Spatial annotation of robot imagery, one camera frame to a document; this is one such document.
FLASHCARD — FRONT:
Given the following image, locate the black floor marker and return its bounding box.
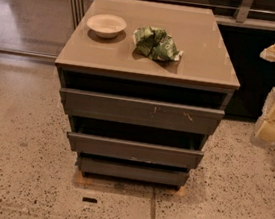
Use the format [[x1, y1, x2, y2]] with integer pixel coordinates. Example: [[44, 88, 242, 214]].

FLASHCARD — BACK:
[[82, 196, 98, 204]]

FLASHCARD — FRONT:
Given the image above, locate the grey bottom drawer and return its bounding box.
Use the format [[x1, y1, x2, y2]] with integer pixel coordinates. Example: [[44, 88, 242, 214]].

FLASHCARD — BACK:
[[77, 156, 189, 187]]

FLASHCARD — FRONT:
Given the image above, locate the grey drawer cabinet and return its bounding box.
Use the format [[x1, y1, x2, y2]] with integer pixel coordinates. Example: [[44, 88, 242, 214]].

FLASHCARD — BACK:
[[38, 0, 251, 206]]

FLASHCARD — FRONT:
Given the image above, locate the white ceramic bowl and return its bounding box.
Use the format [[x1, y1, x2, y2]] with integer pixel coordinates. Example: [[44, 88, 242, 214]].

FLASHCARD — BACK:
[[86, 14, 127, 39]]

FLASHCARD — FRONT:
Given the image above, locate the grey drawer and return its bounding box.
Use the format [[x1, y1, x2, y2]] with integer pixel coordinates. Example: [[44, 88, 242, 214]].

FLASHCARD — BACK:
[[67, 127, 203, 169], [60, 88, 225, 135], [77, 156, 189, 187]]

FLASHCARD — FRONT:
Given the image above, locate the grey top drawer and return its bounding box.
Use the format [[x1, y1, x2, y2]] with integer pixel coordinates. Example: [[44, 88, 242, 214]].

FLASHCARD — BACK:
[[60, 88, 225, 135]]

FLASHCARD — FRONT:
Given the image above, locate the crumpled green chip bag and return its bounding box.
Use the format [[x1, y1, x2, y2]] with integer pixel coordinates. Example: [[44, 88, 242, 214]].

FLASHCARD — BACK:
[[133, 26, 183, 62]]

